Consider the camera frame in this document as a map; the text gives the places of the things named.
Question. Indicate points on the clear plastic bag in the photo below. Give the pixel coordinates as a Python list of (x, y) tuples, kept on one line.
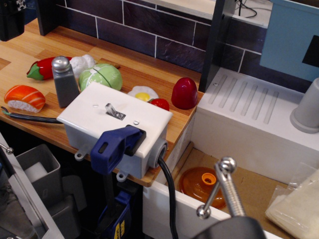
[(296, 208)]

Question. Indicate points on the grey pepper shaker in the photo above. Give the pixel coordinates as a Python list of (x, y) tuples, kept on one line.
[(65, 82)]

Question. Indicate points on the dark red toy dome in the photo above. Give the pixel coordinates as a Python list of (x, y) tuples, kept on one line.
[(184, 94)]

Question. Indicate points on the grey cylinder cup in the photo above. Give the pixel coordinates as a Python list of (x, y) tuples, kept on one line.
[(306, 116)]

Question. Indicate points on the white toy sink unit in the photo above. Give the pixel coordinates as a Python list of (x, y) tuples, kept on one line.
[(249, 120)]

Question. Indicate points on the grey toggle switch lever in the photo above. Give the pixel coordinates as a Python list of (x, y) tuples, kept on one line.
[(110, 110)]

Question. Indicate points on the grey plastic bin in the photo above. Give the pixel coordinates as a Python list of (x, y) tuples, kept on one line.
[(43, 171)]

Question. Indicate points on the salmon sushi toy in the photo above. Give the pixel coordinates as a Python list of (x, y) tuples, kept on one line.
[(25, 98)]

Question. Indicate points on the dark grey shelf post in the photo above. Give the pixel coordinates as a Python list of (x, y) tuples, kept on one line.
[(223, 12)]

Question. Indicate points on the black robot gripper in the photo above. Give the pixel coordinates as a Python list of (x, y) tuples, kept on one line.
[(12, 15)]

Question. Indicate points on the orange plastic lid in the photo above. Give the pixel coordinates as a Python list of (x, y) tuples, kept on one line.
[(198, 182)]

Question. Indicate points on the chrome toy faucet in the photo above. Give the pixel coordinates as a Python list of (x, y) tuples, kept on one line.
[(239, 225)]

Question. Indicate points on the toy fried egg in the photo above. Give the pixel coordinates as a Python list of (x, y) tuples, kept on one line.
[(143, 93)]

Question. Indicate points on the white toy cauliflower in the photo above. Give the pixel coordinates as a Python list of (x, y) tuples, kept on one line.
[(81, 63)]

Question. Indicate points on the small red toy strawberry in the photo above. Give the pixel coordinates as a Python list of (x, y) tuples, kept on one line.
[(161, 103)]

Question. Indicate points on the green toy cabbage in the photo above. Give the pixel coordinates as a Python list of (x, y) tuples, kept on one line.
[(105, 74)]

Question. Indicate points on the red toy chili pepper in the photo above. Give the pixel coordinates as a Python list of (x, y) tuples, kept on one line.
[(41, 70)]

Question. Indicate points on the blue bar clamp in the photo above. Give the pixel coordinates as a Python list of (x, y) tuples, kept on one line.
[(115, 220)]

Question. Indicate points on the dark grey left post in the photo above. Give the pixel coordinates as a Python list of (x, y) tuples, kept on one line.
[(50, 14)]

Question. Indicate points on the light blue toy cabinet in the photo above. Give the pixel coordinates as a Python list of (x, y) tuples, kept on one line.
[(292, 40)]

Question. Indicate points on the white light switch box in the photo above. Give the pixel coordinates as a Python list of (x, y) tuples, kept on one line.
[(85, 119)]

